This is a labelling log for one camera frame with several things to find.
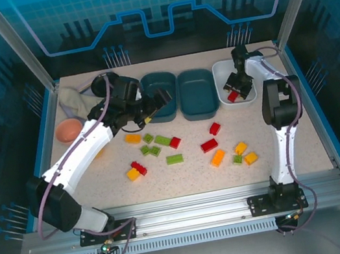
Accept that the beige cloth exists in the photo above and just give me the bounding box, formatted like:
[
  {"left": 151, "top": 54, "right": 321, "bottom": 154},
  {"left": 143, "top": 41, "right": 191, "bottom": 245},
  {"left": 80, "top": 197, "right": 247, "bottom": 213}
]
[{"left": 57, "top": 82, "right": 104, "bottom": 120}]

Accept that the white plastic container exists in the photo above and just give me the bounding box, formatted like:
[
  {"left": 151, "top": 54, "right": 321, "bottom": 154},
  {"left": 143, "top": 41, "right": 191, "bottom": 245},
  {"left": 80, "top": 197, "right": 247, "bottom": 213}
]
[{"left": 210, "top": 55, "right": 259, "bottom": 109}]

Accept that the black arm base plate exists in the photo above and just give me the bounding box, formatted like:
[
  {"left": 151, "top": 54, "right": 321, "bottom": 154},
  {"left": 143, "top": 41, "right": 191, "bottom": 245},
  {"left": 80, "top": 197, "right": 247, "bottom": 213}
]
[
  {"left": 77, "top": 216, "right": 140, "bottom": 248},
  {"left": 247, "top": 187, "right": 310, "bottom": 218}
]

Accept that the small connector with wires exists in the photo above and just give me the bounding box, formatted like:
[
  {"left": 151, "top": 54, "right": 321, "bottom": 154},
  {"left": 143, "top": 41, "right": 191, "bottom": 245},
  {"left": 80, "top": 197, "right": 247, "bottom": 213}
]
[
  {"left": 98, "top": 240, "right": 119, "bottom": 254},
  {"left": 282, "top": 210, "right": 306, "bottom": 225}
]

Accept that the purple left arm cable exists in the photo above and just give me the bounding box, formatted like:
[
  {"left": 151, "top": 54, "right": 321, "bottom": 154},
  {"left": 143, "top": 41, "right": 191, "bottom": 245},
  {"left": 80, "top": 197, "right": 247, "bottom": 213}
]
[{"left": 11, "top": 72, "right": 143, "bottom": 254}]

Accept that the red lego brick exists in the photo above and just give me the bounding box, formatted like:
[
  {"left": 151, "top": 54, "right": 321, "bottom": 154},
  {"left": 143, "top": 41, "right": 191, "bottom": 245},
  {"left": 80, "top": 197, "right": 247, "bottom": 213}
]
[
  {"left": 208, "top": 121, "right": 223, "bottom": 136},
  {"left": 200, "top": 137, "right": 220, "bottom": 154},
  {"left": 168, "top": 135, "right": 183, "bottom": 150},
  {"left": 226, "top": 90, "right": 240, "bottom": 104},
  {"left": 130, "top": 159, "right": 149, "bottom": 178}
]

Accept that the lavender tray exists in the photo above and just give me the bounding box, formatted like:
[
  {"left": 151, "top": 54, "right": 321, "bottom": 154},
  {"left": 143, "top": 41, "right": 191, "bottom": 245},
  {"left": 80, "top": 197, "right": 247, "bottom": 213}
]
[{"left": 56, "top": 79, "right": 101, "bottom": 124}]

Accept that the teal plastic container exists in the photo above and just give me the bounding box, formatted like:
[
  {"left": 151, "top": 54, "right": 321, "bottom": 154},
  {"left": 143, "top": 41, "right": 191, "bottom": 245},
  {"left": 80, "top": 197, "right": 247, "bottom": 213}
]
[
  {"left": 137, "top": 68, "right": 184, "bottom": 126},
  {"left": 174, "top": 65, "right": 221, "bottom": 124}
]

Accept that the small black pan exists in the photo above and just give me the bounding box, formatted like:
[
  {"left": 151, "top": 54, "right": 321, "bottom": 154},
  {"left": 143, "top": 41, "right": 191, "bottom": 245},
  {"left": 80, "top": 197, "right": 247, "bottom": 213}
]
[{"left": 88, "top": 71, "right": 125, "bottom": 99}]

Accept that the pink cup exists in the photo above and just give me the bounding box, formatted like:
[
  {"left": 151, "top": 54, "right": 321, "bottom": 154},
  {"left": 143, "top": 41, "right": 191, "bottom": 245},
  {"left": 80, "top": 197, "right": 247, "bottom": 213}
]
[{"left": 53, "top": 116, "right": 86, "bottom": 144}]

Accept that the yellow lego brick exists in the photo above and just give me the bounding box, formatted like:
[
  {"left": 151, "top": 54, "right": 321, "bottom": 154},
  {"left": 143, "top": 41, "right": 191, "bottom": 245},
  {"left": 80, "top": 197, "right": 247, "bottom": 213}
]
[
  {"left": 243, "top": 151, "right": 260, "bottom": 167},
  {"left": 233, "top": 141, "right": 250, "bottom": 156},
  {"left": 125, "top": 167, "right": 143, "bottom": 183}
]

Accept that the slotted grey cable duct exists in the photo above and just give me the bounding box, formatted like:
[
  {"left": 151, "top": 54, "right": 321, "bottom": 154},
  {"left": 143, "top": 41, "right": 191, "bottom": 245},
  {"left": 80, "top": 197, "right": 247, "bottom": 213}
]
[{"left": 64, "top": 216, "right": 280, "bottom": 254}]

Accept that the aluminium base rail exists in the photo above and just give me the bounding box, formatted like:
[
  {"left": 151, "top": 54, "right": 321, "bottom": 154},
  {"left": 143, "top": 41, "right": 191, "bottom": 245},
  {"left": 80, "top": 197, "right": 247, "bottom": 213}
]
[{"left": 21, "top": 168, "right": 340, "bottom": 254}]

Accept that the blue table edge strip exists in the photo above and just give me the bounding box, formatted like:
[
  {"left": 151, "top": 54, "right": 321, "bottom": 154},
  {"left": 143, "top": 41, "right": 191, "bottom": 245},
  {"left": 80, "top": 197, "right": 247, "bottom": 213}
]
[{"left": 2, "top": 84, "right": 79, "bottom": 234}]

